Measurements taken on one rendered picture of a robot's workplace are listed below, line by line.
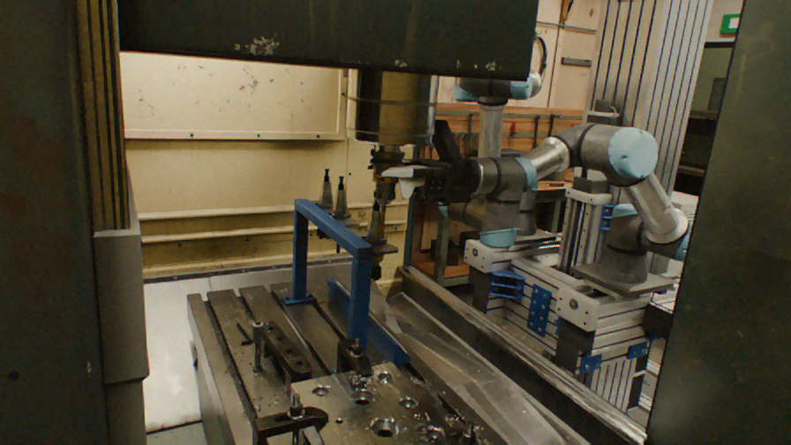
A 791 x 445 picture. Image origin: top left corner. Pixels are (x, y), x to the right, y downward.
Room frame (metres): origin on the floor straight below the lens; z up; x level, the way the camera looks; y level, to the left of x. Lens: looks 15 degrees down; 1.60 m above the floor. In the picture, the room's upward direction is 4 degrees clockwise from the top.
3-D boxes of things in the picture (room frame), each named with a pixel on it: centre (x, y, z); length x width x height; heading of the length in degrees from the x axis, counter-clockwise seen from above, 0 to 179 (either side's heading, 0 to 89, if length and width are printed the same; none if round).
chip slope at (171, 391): (1.52, 0.32, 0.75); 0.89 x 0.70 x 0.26; 119
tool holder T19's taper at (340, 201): (1.38, 0.14, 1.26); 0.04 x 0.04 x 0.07
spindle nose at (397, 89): (0.95, 0.01, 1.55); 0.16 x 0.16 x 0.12
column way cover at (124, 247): (0.73, 0.40, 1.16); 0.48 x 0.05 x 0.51; 29
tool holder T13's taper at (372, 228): (1.19, 0.04, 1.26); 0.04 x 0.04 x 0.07
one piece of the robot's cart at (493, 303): (2.00, -0.53, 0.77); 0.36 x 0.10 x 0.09; 119
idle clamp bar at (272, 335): (1.11, 0.23, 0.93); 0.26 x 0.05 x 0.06; 34
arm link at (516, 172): (1.08, -0.24, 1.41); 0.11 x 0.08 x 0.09; 119
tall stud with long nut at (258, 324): (1.09, 0.29, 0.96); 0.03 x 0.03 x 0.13
